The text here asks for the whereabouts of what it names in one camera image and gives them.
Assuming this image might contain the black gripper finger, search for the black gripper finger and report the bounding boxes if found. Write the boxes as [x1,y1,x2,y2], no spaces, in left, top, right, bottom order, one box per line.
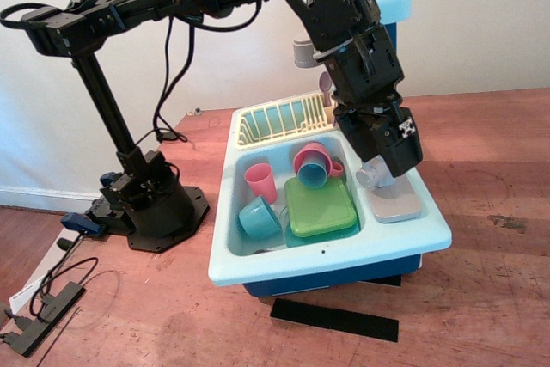
[334,111,388,162]
[372,107,423,177]

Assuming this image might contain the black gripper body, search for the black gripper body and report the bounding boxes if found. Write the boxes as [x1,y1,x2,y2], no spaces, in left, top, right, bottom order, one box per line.
[313,25,404,113]

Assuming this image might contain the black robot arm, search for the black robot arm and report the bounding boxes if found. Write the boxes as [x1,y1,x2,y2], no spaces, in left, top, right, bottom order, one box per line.
[1,0,423,252]

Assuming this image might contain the lilac plastic spoon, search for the lilac plastic spoon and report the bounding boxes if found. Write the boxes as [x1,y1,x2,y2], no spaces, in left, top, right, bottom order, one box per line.
[318,71,333,107]

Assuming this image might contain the cream dish rack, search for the cream dish rack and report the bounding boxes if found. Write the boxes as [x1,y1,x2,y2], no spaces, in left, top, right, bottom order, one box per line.
[231,91,335,150]

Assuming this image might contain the pink mug teal inside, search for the pink mug teal inside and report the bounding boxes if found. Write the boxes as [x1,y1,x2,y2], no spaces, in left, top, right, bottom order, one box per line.
[292,142,344,189]

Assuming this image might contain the green square plate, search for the green square plate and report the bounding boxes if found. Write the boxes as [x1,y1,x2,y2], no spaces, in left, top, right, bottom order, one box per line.
[284,177,358,237]

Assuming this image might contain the light blue toy sink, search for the light blue toy sink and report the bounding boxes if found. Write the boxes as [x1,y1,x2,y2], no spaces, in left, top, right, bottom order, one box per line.
[207,0,454,301]

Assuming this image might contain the pink tumbler cup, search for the pink tumbler cup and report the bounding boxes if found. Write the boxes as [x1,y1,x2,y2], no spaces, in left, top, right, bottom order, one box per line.
[244,162,278,204]

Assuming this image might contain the teal bowl cup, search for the teal bowl cup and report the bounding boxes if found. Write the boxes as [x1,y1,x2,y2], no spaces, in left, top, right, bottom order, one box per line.
[238,196,282,240]

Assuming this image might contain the black velcro strip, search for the black velcro strip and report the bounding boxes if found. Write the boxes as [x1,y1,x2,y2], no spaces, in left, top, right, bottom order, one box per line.
[270,298,399,342]

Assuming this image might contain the blue clamp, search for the blue clamp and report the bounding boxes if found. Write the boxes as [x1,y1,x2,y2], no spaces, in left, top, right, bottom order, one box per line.
[60,212,103,237]

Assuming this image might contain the white paper sheet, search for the white paper sheet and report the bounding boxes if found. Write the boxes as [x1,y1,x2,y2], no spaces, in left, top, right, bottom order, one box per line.
[9,229,75,314]

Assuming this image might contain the black usb hub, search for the black usb hub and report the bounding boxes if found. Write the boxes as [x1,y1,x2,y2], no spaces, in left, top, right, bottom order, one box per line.
[31,282,86,327]

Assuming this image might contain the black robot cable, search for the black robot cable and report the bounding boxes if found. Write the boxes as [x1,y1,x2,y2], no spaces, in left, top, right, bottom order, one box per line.
[133,0,264,146]

